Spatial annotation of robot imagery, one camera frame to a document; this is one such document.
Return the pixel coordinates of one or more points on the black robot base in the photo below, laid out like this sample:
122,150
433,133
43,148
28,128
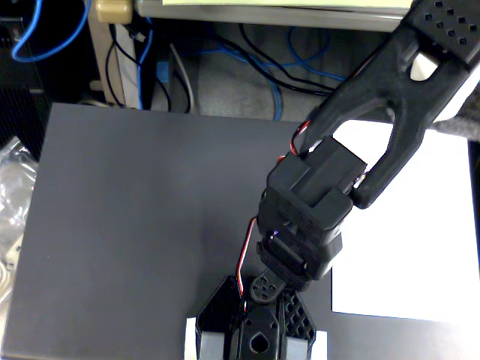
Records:
258,330

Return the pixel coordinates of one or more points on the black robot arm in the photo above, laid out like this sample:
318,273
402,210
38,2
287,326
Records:
311,210

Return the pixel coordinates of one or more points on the white paper sheet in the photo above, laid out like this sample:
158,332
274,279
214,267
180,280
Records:
412,243

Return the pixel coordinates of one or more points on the pale green sheet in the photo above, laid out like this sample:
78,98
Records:
300,2

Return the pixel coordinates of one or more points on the grey desk top edge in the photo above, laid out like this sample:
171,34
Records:
262,15

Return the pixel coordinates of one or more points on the white tape strip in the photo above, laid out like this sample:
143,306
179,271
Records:
190,337
321,345

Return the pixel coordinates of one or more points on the small blue box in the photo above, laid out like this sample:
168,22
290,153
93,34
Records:
162,72

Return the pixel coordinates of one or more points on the dark grey work board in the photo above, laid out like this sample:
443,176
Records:
150,225

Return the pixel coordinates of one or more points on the white desk leg panel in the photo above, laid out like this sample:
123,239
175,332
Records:
125,82

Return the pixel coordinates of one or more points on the beige desk leg cap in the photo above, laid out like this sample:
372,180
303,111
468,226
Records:
112,11

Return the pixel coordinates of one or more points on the black computer case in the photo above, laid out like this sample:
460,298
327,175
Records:
18,93

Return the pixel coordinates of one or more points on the clear plastic bag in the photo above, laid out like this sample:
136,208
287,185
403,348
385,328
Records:
15,187

